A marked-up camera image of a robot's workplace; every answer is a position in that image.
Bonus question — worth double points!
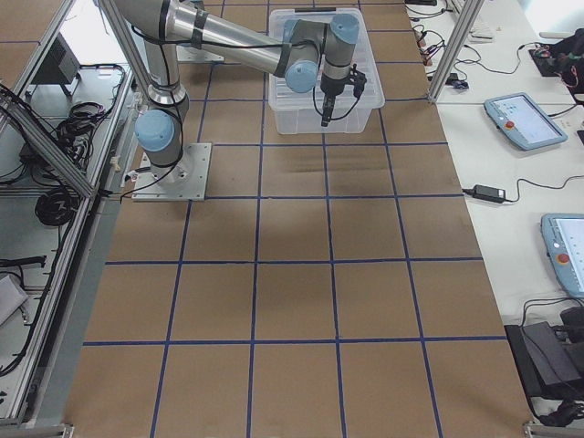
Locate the coiled black cables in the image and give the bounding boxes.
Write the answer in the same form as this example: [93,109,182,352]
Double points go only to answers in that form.
[35,185,79,228]

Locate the aluminium frame post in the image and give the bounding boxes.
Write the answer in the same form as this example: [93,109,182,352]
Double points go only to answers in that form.
[427,0,484,103]

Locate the clear plastic storage box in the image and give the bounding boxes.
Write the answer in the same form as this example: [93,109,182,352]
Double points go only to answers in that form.
[267,8,385,134]

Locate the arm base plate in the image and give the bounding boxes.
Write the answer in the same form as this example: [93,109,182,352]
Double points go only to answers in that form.
[131,142,212,202]

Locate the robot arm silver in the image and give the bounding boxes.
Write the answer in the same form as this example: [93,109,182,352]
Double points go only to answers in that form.
[115,1,364,182]

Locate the grey control box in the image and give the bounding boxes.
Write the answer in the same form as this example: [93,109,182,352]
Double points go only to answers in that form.
[31,33,80,97]

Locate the teach pendant lower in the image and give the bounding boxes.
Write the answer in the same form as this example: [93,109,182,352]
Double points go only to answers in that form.
[540,214,583,298]

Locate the teach pendant upper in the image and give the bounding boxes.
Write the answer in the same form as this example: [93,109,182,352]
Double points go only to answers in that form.
[484,92,568,151]

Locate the clear plastic box lid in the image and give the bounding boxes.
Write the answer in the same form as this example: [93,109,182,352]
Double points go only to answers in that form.
[279,8,366,99]

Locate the teach pendant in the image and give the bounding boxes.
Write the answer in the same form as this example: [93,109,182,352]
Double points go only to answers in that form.
[484,92,568,151]
[540,214,583,298]

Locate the black equipment lower right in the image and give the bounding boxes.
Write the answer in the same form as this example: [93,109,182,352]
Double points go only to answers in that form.
[505,307,583,427]

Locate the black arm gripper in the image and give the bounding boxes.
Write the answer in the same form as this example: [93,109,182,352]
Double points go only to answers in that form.
[320,75,347,127]

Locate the black power adapter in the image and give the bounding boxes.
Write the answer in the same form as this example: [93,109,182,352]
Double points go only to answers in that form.
[472,184,506,203]

